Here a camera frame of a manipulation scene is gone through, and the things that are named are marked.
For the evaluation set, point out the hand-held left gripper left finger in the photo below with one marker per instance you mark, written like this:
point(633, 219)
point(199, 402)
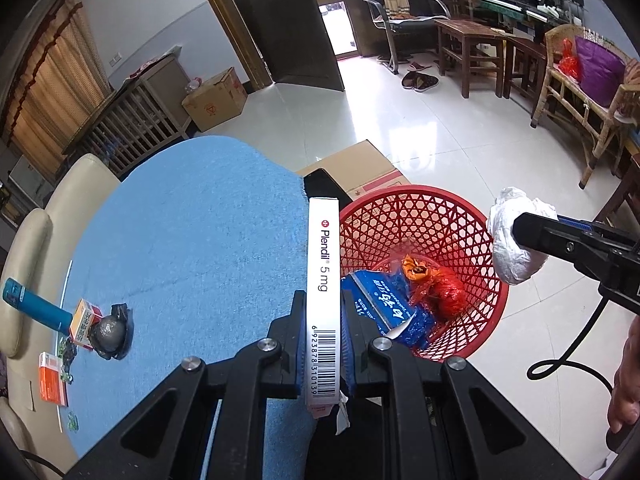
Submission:
point(300, 360)

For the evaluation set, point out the white plastic bag ball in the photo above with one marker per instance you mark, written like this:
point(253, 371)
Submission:
point(510, 265)

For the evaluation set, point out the large orange white box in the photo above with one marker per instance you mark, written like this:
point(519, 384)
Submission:
point(52, 382)

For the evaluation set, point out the purple cushion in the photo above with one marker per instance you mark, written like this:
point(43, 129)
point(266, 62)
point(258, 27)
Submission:
point(600, 70)

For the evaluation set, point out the dark wooden stool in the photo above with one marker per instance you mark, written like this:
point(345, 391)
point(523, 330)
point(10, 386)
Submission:
point(525, 55)

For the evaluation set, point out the tan curtain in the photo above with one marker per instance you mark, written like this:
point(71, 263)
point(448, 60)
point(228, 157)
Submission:
point(55, 85)

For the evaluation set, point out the rattan chair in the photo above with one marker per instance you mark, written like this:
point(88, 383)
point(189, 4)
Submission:
point(565, 100)

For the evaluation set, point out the small orange white box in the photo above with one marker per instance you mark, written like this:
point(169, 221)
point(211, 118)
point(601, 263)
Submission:
point(82, 322)

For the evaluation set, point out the person's right hand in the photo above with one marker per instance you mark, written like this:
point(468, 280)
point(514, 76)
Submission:
point(625, 390)

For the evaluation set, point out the brown slipper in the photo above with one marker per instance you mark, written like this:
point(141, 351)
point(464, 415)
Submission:
point(428, 84)
point(412, 80)

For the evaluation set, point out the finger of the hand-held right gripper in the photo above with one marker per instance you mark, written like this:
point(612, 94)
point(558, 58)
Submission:
point(545, 237)
point(580, 224)

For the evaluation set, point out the red plastic bag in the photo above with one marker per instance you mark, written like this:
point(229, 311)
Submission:
point(447, 295)

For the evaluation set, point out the black metal chair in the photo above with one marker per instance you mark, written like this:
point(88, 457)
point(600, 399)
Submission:
point(395, 35)

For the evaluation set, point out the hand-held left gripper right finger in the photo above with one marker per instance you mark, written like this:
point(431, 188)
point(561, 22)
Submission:
point(347, 355)

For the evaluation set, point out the brown wooden table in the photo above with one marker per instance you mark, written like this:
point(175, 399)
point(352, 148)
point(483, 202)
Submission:
point(470, 30)

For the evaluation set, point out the teal thermos bottle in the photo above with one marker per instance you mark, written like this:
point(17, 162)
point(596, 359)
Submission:
point(40, 308)

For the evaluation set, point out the cream leather sofa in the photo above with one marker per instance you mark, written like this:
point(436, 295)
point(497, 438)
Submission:
point(30, 240)

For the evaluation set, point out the white air conditioner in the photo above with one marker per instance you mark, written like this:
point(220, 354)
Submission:
point(30, 177)

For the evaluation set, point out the green candy wrapper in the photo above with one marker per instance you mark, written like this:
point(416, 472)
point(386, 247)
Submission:
point(67, 377)
point(73, 420)

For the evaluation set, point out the dark snack packet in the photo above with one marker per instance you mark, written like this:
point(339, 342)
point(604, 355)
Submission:
point(66, 349)

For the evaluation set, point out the orange wrapper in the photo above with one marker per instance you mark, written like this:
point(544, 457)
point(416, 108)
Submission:
point(415, 267)

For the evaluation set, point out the blue white packet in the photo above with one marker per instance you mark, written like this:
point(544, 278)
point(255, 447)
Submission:
point(375, 292)

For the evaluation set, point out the wooden crib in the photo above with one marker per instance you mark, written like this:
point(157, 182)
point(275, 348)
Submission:
point(135, 125)

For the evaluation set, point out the red plastic basket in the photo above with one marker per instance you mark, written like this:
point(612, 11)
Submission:
point(450, 220)

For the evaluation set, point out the dark wooden door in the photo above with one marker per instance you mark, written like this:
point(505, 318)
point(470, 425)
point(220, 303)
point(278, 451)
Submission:
point(295, 35)

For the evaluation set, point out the flat cardboard box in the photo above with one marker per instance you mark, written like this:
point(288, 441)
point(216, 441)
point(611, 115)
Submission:
point(360, 165)

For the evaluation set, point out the black plastic bag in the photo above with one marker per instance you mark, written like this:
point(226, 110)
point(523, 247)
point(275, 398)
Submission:
point(111, 332)

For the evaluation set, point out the white medicine box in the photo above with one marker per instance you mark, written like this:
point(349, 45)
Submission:
point(322, 285)

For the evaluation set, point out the small red bag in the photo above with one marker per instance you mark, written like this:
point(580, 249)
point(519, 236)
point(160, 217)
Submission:
point(569, 62)

